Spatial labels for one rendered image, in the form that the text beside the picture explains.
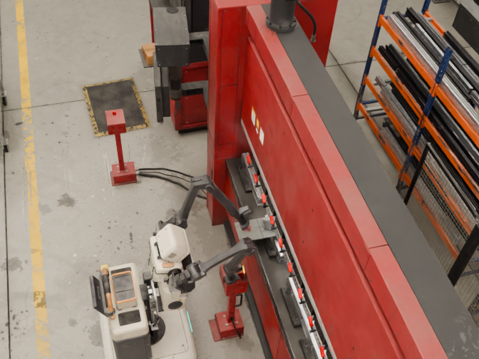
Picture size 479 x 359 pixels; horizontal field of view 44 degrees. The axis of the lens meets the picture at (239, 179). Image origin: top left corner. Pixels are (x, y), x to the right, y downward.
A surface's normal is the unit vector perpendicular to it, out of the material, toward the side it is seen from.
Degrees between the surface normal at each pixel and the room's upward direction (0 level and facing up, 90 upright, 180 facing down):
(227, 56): 90
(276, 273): 0
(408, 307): 0
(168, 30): 1
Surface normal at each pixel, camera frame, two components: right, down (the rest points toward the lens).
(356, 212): 0.05, -0.68
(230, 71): 0.26, 0.72
